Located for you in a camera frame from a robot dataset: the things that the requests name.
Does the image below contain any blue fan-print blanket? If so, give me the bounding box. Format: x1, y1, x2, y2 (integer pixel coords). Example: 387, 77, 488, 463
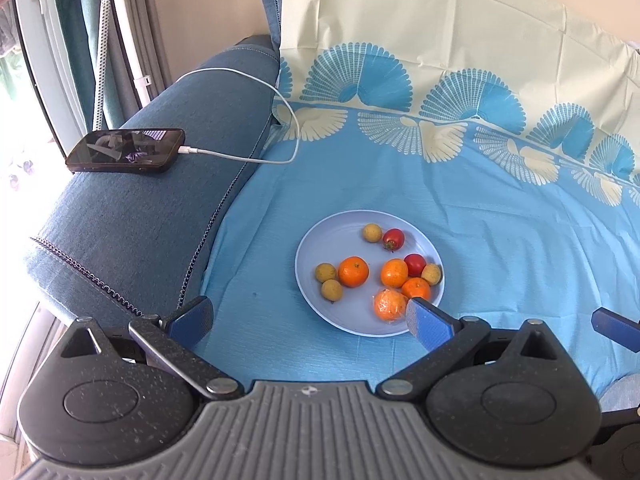
192, 0, 640, 396

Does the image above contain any dark green curtain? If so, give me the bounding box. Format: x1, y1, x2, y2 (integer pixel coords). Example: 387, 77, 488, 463
50, 0, 126, 131

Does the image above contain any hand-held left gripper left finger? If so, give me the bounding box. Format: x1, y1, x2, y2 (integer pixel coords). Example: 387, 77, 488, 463
59, 296, 246, 402

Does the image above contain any white charging cable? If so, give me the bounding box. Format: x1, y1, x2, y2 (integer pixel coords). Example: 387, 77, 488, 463
176, 67, 301, 165

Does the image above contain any black smartphone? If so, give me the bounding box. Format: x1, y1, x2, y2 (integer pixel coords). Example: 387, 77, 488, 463
66, 128, 186, 175

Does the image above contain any white dotted strap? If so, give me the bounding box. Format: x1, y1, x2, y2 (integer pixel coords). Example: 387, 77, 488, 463
92, 0, 113, 131

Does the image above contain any white window frame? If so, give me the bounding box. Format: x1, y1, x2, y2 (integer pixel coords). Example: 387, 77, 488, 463
10, 0, 86, 136

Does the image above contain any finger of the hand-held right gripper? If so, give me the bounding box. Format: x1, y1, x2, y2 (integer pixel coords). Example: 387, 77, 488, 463
591, 308, 640, 352

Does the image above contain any person's grey trouser leg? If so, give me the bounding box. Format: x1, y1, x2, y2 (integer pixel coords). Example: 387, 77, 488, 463
597, 374, 640, 413

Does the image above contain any small orange mandarin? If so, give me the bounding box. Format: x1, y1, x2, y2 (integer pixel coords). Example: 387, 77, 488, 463
380, 258, 410, 289
401, 277, 432, 302
338, 256, 370, 289

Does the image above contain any pale blue round plate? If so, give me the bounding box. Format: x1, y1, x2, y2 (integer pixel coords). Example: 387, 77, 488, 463
294, 209, 446, 337

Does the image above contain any white pipe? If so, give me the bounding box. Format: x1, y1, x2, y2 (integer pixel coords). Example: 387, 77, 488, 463
107, 0, 151, 106

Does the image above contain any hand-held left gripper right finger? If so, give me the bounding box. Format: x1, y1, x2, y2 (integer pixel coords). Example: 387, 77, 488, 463
375, 297, 603, 403

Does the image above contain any plastic mandarin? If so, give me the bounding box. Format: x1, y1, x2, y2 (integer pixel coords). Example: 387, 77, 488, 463
371, 288, 410, 323

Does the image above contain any blue denim cushion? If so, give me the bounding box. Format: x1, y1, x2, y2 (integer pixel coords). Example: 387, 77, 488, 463
253, 0, 284, 52

